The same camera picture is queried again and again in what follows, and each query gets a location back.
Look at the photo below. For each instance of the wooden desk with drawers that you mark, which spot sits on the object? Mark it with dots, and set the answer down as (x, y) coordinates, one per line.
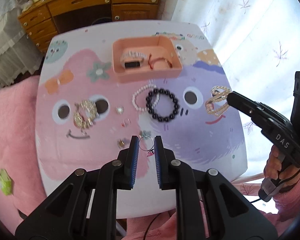
(48, 18)

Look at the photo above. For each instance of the cream cloth covered furniture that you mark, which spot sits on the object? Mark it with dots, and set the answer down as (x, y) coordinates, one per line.
(18, 54)

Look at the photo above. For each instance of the silver ring pink stone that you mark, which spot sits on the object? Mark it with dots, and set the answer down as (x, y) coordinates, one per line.
(146, 144)

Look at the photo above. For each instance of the white floral curtain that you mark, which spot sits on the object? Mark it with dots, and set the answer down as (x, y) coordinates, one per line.
(256, 41)

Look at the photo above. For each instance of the right hand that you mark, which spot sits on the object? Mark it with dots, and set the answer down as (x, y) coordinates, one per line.
(273, 169)

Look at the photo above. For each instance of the pink bed blanket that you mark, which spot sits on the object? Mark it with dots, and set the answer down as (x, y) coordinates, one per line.
(18, 157)

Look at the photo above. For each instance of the pink rectangular tray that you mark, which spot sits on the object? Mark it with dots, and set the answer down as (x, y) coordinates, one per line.
(163, 60)

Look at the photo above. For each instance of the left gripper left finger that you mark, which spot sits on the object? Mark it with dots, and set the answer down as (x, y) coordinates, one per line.
(84, 205)

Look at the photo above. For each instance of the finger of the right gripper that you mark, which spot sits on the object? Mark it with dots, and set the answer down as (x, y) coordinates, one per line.
(241, 103)

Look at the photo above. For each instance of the cartoon printed table mat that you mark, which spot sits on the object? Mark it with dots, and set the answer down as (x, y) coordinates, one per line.
(77, 125)

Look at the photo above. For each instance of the round pearl brooch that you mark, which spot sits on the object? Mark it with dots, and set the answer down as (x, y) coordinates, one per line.
(120, 110)

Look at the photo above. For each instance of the green tissue pack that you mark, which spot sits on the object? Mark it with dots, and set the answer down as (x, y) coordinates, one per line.
(5, 182)

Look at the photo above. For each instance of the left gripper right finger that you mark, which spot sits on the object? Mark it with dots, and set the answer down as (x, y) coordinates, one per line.
(208, 206)

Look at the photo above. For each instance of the pink band watch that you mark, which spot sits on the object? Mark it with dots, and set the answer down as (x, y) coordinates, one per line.
(133, 59)

